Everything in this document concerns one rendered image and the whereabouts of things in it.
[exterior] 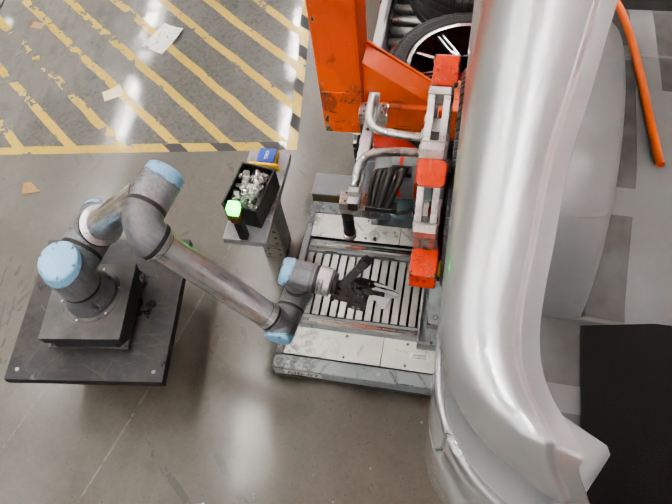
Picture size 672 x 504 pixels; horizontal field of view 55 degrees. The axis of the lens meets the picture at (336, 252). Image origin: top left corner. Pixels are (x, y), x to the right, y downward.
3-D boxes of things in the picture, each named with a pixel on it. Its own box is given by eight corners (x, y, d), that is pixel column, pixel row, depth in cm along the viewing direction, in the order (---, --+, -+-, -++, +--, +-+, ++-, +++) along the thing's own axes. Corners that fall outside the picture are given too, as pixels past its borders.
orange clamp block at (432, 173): (445, 189, 170) (445, 188, 161) (415, 186, 172) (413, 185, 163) (448, 162, 170) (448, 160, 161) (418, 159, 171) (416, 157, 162)
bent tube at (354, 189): (418, 203, 177) (418, 180, 168) (348, 196, 181) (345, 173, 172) (425, 153, 186) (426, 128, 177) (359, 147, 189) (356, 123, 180)
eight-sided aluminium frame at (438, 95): (431, 299, 207) (439, 200, 160) (410, 296, 208) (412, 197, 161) (447, 164, 233) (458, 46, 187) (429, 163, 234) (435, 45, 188)
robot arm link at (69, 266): (50, 295, 230) (24, 273, 215) (74, 255, 237) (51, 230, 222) (86, 307, 226) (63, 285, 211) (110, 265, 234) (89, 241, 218)
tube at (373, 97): (426, 147, 187) (427, 122, 178) (360, 142, 190) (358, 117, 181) (432, 102, 196) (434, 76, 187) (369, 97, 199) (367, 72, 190)
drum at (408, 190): (441, 211, 199) (443, 184, 187) (372, 204, 203) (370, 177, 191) (445, 175, 206) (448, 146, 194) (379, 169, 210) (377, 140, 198)
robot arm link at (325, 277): (324, 261, 205) (318, 271, 196) (338, 265, 204) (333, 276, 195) (318, 287, 208) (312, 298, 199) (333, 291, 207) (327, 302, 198)
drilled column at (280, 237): (287, 258, 287) (270, 204, 251) (265, 255, 289) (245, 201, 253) (291, 239, 292) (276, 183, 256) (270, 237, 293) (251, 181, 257)
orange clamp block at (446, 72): (458, 87, 186) (461, 55, 184) (430, 86, 187) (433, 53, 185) (458, 87, 193) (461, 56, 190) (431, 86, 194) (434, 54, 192)
